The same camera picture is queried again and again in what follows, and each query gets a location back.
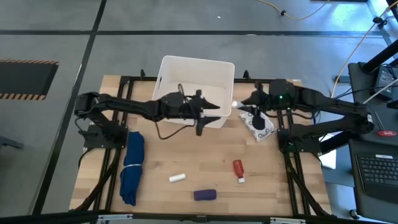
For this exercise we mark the white patterned packet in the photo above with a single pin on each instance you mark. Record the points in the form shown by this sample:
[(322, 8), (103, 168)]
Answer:
[(247, 119)]

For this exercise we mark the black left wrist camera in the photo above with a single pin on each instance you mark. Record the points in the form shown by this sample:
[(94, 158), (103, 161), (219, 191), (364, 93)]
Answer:
[(198, 92)]

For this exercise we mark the purple bandage roll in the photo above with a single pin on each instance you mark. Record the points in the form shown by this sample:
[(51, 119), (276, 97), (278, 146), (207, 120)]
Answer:
[(205, 195)]

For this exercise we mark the black cart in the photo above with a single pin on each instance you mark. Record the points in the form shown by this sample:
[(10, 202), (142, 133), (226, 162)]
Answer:
[(357, 74)]

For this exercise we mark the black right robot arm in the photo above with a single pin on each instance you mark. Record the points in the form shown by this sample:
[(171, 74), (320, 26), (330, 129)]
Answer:
[(335, 107)]

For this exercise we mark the red bottle with white cap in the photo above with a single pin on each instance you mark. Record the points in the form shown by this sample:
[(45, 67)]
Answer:
[(238, 168)]

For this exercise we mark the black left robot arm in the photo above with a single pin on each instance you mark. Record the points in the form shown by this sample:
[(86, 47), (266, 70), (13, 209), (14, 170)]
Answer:
[(124, 105)]

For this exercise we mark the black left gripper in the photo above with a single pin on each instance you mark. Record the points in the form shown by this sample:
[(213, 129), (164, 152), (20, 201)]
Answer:
[(180, 107)]

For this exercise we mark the black power adapter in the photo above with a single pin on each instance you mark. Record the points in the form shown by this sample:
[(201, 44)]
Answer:
[(385, 81)]

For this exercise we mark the white perforated plastic basket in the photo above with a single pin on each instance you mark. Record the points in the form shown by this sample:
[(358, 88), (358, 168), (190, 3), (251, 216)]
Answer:
[(199, 71)]

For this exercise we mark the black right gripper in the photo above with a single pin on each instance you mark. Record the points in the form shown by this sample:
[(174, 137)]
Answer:
[(280, 93)]

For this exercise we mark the grey chair leg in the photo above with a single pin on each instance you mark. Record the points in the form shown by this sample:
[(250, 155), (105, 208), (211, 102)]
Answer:
[(9, 143)]

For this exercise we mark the black keyboard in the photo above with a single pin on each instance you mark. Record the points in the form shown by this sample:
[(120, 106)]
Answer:
[(379, 169)]

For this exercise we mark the black hazard-striped floor mat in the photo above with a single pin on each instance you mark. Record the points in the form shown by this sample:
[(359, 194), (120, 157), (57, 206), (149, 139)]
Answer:
[(25, 77)]

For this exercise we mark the black caster wheel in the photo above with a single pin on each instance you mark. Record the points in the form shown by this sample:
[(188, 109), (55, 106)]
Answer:
[(353, 214)]

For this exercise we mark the white paper sheet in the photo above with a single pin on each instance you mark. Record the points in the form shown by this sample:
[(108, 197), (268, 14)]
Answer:
[(329, 160)]

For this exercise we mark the black stand pole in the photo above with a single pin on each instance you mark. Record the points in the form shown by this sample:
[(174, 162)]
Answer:
[(381, 57)]

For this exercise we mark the black aluminium table frame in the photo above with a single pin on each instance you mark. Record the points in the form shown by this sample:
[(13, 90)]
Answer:
[(136, 78)]

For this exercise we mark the black crossbar with silver brackets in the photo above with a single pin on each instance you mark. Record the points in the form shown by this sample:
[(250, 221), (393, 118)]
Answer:
[(62, 219)]

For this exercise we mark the blue folded cloth bundle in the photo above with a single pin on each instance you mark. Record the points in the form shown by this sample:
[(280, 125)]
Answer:
[(132, 168)]

